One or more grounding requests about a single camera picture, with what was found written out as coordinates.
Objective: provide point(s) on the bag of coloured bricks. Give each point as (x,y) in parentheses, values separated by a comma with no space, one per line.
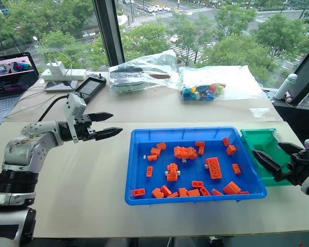
(211,87)

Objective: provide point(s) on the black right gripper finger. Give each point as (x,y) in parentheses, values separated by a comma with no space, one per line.
(289,148)
(269,162)

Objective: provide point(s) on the white bottle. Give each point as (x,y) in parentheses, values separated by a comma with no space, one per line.
(285,86)

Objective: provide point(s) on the dark window frame post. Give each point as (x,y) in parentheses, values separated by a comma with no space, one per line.
(109,31)

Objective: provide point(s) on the black handheld controller with screen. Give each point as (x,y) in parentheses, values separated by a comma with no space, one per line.
(88,87)

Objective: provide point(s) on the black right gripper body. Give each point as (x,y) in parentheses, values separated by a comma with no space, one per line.
(300,166)

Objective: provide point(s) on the black monitor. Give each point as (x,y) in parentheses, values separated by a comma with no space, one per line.
(305,77)

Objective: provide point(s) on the white charger plug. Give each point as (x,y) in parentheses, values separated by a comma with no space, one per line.
(55,68)

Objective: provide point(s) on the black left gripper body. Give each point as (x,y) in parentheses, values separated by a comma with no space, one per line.
(83,130)

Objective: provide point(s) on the small orange building block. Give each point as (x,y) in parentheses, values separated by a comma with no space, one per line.
(173,195)
(182,192)
(231,149)
(149,172)
(204,191)
(157,193)
(244,192)
(197,184)
(194,192)
(236,169)
(216,192)
(139,192)
(225,141)
(161,145)
(166,190)
(152,158)
(155,151)

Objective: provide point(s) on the open grey laptop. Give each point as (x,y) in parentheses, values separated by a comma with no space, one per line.
(7,85)

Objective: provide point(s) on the blue plastic tray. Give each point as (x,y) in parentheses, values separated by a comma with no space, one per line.
(144,200)

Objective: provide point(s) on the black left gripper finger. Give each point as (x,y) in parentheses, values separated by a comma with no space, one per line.
(101,116)
(109,131)

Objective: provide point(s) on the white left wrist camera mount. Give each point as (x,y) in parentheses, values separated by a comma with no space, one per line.
(74,105)

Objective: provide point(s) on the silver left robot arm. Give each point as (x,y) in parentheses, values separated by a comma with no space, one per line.
(20,151)

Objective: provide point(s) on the green plastic tray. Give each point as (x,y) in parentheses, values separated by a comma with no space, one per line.
(260,140)

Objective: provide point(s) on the orange plastic part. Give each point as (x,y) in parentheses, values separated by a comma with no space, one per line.
(231,187)

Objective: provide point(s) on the small clear plastic wrapper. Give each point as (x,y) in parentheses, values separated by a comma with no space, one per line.
(260,112)

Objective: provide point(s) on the clear bag with dark items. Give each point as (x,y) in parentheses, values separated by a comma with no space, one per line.
(141,74)

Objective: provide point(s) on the white power strip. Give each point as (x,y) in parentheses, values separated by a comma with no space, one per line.
(72,74)

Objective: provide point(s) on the grey flat tablet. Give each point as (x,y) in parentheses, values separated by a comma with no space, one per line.
(59,86)

